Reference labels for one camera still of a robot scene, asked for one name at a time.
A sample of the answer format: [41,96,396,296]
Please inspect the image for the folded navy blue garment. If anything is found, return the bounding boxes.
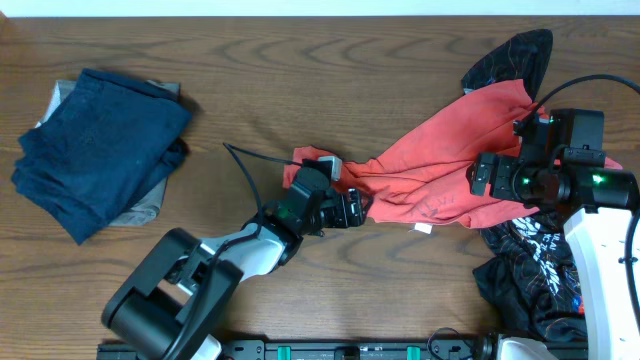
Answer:
[11,69,192,244]

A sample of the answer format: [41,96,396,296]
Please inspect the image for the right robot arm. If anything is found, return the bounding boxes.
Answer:
[467,109,639,359]

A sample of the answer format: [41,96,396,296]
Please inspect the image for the folded grey garment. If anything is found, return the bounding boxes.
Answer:
[35,80,168,226]

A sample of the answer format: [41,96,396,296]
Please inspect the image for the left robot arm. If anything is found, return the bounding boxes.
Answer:
[101,157,373,359]

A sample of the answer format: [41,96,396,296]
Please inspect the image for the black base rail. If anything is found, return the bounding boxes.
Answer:
[96,335,589,360]

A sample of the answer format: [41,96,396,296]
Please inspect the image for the red orange t-shirt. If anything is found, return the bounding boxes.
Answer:
[282,78,624,230]

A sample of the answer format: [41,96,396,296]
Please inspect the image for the black patterned shirt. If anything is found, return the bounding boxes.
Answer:
[461,29,587,342]

